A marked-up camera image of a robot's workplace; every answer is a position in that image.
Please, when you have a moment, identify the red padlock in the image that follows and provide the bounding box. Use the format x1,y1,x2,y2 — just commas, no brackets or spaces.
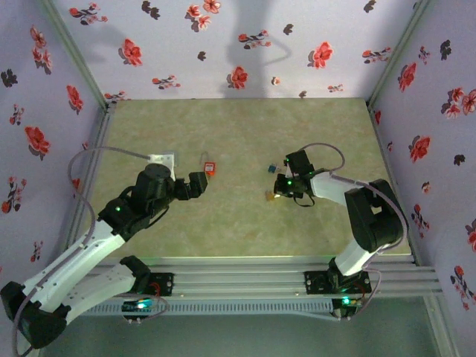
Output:
200,151,218,177

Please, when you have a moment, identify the left controller board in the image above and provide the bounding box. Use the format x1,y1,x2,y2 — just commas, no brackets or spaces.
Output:
121,298,156,314

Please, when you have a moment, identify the controller board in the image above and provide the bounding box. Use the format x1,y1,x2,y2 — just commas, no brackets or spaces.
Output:
121,298,156,314
332,295,364,321

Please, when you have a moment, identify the right controller board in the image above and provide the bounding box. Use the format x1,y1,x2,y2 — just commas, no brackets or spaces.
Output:
332,295,364,321

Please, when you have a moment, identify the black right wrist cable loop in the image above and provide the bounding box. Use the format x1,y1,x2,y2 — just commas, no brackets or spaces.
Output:
292,192,316,208

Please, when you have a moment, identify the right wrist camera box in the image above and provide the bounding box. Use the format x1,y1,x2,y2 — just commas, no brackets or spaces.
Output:
284,149,314,176

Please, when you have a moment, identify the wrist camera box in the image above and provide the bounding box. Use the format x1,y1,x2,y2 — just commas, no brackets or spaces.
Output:
147,150,176,180
284,149,314,176

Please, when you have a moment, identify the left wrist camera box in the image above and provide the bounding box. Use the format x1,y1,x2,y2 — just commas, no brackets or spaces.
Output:
147,150,176,180

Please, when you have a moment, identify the aluminium side rail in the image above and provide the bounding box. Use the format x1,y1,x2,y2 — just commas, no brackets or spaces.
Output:
367,103,423,266
57,103,117,271

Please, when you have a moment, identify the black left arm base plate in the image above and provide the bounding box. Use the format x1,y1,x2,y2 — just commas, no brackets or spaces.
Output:
147,272,175,298

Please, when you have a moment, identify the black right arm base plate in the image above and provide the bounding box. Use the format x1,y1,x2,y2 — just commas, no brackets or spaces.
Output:
303,270,373,295

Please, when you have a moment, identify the aluminium mounting rail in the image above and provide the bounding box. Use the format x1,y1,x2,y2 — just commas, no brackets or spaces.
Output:
35,255,443,298

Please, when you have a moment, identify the grey slotted cable duct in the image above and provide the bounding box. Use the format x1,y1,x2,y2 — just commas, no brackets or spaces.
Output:
80,299,334,318

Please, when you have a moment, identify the aluminium corner post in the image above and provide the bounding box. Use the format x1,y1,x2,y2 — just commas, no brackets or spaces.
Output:
366,0,432,107
36,0,112,111

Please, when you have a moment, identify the grey lower frame bar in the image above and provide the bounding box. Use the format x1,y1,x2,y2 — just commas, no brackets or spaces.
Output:
423,295,460,357

